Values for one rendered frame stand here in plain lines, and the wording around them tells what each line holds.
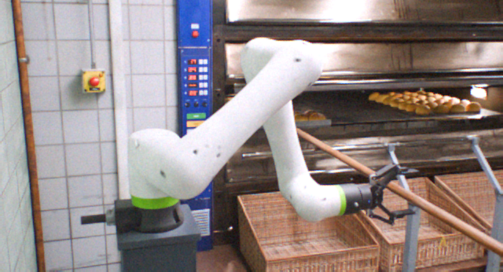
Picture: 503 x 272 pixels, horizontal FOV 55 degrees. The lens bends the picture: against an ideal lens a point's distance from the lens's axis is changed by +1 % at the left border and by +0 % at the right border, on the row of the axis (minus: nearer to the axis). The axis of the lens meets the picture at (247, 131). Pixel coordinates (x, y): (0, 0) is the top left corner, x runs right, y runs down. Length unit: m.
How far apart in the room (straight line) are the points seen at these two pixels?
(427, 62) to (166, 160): 2.01
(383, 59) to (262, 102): 1.61
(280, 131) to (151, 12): 1.05
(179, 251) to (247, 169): 1.25
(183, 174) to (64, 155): 1.32
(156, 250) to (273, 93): 0.49
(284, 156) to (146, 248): 0.50
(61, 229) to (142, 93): 0.74
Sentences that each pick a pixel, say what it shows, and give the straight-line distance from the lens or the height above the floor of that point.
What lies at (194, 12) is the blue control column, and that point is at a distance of 2.26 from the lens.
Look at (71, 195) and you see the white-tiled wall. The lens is 2.39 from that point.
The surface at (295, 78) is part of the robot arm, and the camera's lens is 1.19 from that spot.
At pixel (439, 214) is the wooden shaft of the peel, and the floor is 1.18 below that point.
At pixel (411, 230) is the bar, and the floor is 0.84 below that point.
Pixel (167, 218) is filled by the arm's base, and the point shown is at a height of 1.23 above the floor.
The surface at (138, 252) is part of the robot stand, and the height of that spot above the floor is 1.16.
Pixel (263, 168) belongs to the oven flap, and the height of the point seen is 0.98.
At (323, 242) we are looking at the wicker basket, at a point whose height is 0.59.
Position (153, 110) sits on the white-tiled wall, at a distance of 2.30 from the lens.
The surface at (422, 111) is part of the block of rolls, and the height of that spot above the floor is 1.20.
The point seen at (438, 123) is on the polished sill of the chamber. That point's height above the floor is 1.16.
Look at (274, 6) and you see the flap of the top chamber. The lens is 2.40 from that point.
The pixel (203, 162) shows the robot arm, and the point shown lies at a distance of 1.08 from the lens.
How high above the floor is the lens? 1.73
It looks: 13 degrees down
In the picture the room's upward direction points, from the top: 1 degrees clockwise
